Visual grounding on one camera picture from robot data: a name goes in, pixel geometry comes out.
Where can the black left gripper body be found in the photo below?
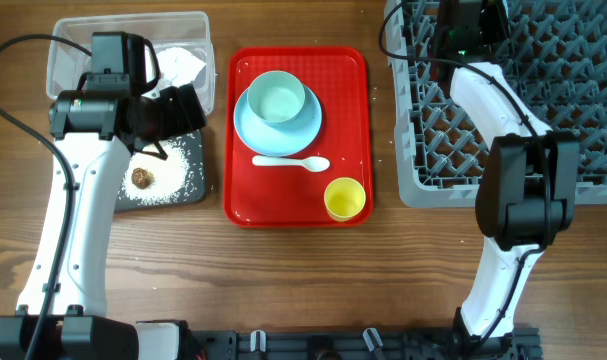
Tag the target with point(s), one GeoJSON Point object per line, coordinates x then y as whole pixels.
{"type": "Point", "coordinates": [168, 115]}

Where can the brown food lump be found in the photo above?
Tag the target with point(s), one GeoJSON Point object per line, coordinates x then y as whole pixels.
{"type": "Point", "coordinates": [142, 178]}

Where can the white rice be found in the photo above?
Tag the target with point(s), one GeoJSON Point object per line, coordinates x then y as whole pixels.
{"type": "Point", "coordinates": [168, 176]}

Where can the green bowl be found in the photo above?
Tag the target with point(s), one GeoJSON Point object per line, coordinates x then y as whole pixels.
{"type": "Point", "coordinates": [276, 97]}

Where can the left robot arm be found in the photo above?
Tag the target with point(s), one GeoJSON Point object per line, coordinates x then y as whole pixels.
{"type": "Point", "coordinates": [95, 129]}

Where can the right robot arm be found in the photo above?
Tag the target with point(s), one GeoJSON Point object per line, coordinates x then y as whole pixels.
{"type": "Point", "coordinates": [526, 196]}

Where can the black waste tray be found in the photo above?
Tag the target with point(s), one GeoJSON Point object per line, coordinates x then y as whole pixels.
{"type": "Point", "coordinates": [195, 183]}

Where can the grey dishwasher rack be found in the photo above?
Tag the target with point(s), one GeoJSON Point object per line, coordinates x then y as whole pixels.
{"type": "Point", "coordinates": [555, 59]}

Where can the clear plastic bin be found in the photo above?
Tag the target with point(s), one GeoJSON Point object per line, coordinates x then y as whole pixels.
{"type": "Point", "coordinates": [189, 30]}

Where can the light blue plate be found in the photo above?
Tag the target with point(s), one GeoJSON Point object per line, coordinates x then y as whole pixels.
{"type": "Point", "coordinates": [278, 140]}

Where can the white plastic spoon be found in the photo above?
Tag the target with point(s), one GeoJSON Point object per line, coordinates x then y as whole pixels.
{"type": "Point", "coordinates": [313, 164]}

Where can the yellow plastic cup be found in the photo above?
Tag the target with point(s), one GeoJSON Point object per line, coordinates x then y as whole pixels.
{"type": "Point", "coordinates": [344, 198]}

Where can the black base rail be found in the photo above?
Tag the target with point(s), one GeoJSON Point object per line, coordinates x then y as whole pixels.
{"type": "Point", "coordinates": [428, 343]}

